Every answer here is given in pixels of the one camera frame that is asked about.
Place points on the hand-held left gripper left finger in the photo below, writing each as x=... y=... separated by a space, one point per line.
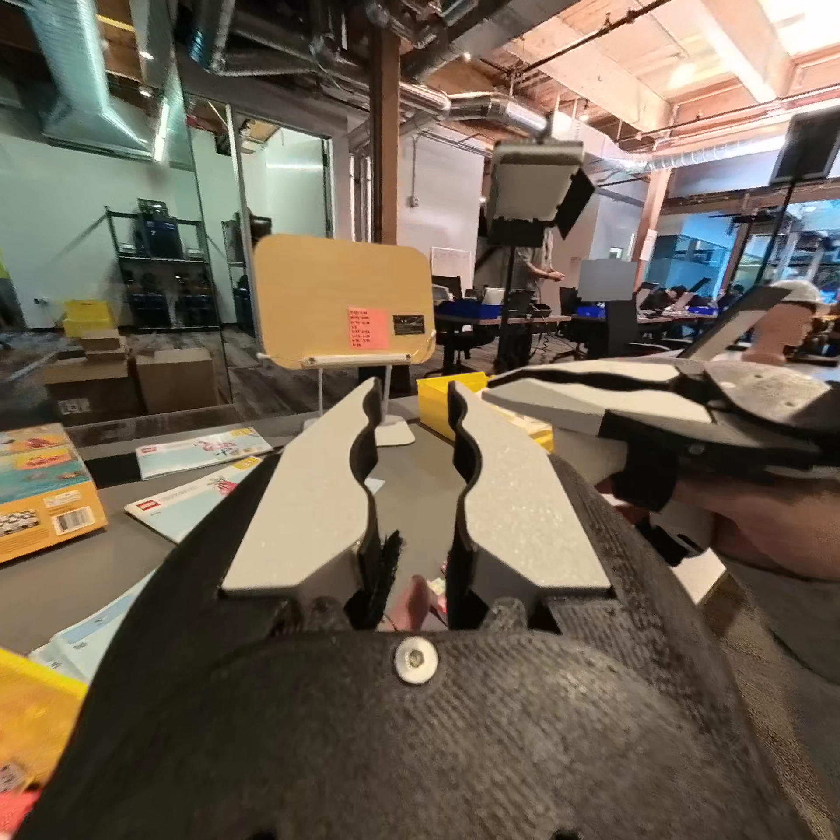
x=302 y=518

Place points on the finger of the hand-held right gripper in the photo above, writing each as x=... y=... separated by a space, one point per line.
x=623 y=367
x=558 y=407

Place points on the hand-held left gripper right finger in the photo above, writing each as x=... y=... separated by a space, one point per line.
x=531 y=518

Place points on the yellow brick storage bin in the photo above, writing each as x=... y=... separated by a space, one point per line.
x=33 y=722

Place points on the grey desk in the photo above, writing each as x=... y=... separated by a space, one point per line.
x=98 y=564

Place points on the person's right hand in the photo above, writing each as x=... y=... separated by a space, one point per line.
x=774 y=518

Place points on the black office chair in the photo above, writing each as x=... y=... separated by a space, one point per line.
x=623 y=328

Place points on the brown wooden table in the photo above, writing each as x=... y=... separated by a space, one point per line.
x=525 y=319

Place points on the silver laptop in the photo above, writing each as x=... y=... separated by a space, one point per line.
x=728 y=328

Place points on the closed parrot instruction booklet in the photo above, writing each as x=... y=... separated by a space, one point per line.
x=184 y=505

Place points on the yellow bin with plastic bags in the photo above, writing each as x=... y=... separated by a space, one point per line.
x=436 y=400

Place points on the black light stand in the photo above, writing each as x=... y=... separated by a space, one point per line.
x=508 y=295

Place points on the thin closed instruction booklet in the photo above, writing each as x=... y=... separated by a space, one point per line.
x=197 y=453

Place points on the blue storage bin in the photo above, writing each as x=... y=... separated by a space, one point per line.
x=469 y=310

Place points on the cardboard box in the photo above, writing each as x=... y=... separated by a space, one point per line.
x=177 y=380
x=92 y=394

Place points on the pink sticky note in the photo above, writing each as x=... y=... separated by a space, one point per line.
x=366 y=328

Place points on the person's grey hoodie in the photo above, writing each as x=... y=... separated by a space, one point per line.
x=800 y=623

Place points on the white softbox light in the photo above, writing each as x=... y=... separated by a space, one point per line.
x=531 y=184

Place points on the wooden book stand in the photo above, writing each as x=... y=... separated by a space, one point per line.
x=308 y=295

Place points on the open instruction booklet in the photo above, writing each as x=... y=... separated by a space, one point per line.
x=85 y=643

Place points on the orange toy set box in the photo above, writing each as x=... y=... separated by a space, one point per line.
x=39 y=499

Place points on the black panel light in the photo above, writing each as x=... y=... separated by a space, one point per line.
x=807 y=148

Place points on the metal storage shelf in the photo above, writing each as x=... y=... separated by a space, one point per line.
x=164 y=262

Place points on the small yellow bin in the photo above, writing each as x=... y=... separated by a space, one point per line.
x=88 y=318

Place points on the brown wooden column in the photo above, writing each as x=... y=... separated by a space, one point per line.
x=386 y=164

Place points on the silver ventilation duct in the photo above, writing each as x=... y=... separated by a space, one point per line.
x=499 y=111
x=85 y=65

